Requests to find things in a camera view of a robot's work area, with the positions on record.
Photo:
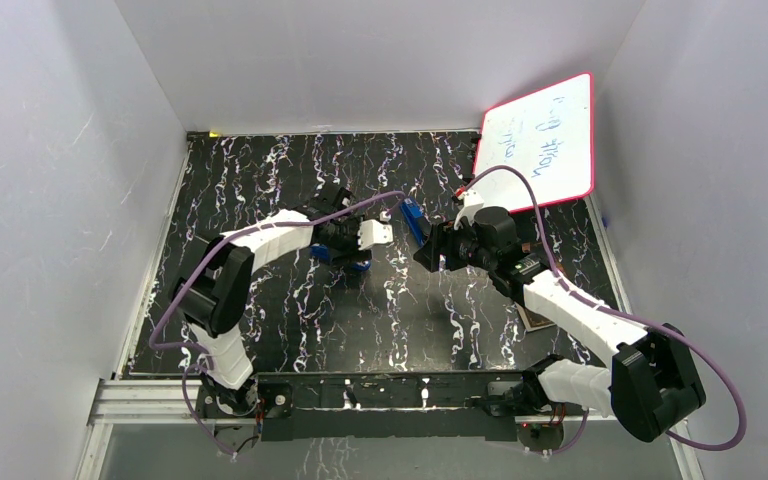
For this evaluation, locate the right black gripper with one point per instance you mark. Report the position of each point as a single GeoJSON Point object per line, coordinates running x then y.
{"type": "Point", "coordinates": [441, 240]}

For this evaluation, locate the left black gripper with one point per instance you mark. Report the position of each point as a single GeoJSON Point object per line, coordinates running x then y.
{"type": "Point", "coordinates": [353, 254]}

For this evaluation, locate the blue stapler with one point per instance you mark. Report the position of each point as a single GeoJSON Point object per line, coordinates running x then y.
{"type": "Point", "coordinates": [358, 260]}
{"type": "Point", "coordinates": [417, 222]}

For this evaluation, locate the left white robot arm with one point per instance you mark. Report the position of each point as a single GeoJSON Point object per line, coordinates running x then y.
{"type": "Point", "coordinates": [213, 299]}

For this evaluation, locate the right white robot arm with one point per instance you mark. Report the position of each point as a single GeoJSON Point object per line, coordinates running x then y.
{"type": "Point", "coordinates": [647, 380]}

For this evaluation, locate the pink framed whiteboard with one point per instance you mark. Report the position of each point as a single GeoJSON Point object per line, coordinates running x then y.
{"type": "Point", "coordinates": [547, 137]}

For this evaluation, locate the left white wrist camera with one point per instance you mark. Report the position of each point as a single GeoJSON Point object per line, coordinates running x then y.
{"type": "Point", "coordinates": [375, 231]}

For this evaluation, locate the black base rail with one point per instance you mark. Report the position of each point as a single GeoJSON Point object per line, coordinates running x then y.
{"type": "Point", "coordinates": [494, 405]}

